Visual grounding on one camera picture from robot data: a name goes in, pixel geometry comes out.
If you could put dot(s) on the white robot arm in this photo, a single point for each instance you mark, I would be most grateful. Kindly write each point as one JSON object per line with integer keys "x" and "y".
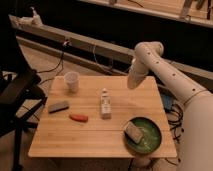
{"x": 196, "y": 148}

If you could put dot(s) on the translucent plastic cup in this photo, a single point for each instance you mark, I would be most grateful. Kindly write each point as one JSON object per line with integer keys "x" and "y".
{"x": 72, "y": 80}

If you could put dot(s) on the red orange carrot toy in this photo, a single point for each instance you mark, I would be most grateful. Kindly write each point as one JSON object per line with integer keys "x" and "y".
{"x": 79, "y": 118}

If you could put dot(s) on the grey rectangular block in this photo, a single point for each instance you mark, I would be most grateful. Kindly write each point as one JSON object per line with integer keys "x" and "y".
{"x": 58, "y": 107}

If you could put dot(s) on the grey white sponge block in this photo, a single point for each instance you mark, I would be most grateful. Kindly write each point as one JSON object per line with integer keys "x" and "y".
{"x": 133, "y": 132}

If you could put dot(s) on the blue box under table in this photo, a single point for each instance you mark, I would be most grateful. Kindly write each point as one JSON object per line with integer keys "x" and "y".
{"x": 167, "y": 101}

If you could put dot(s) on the green round plate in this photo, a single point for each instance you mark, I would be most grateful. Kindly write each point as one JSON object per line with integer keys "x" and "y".
{"x": 151, "y": 139}

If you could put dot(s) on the black chair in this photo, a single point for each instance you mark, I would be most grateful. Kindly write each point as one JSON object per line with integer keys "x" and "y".
{"x": 20, "y": 95}

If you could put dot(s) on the white soap dispenser bottle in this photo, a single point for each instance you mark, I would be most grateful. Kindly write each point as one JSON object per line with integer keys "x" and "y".
{"x": 36, "y": 18}

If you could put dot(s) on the long wooden beam rail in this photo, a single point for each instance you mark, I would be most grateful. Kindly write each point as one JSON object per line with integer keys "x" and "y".
{"x": 105, "y": 49}

